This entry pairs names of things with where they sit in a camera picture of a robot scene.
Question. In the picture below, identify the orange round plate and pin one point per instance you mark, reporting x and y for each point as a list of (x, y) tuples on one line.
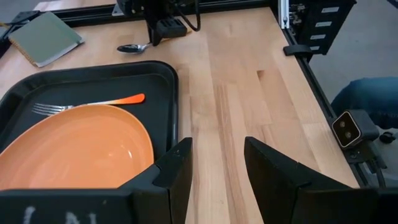
[(77, 149)]

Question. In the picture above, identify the chair caster wheel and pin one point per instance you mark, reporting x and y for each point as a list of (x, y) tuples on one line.
[(387, 137)]

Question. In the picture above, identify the silver aluminium frame post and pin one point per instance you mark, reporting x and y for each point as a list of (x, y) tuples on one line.
[(283, 14)]

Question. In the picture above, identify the black table-level camera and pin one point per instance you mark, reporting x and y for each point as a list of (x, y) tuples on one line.
[(353, 127)]

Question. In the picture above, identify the black frame corner clamp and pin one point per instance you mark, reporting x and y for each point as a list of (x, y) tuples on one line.
[(297, 50)]

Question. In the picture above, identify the black control box with labels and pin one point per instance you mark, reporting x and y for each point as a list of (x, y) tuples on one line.
[(323, 25)]

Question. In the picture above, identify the green spiral notebook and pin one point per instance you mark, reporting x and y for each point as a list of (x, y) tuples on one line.
[(45, 39)]

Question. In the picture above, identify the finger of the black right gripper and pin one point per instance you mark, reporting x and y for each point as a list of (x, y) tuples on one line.
[(155, 37)]

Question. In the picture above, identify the black plastic tray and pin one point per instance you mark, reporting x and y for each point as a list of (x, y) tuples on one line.
[(155, 81)]

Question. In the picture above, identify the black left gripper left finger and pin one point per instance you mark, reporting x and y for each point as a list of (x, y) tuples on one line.
[(149, 205)]

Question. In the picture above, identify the person's leg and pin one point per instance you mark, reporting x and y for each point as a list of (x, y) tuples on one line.
[(370, 96)]

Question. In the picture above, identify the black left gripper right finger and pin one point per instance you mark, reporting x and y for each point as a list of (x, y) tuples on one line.
[(295, 199)]

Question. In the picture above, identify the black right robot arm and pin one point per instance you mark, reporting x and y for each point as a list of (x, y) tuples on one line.
[(130, 6)]

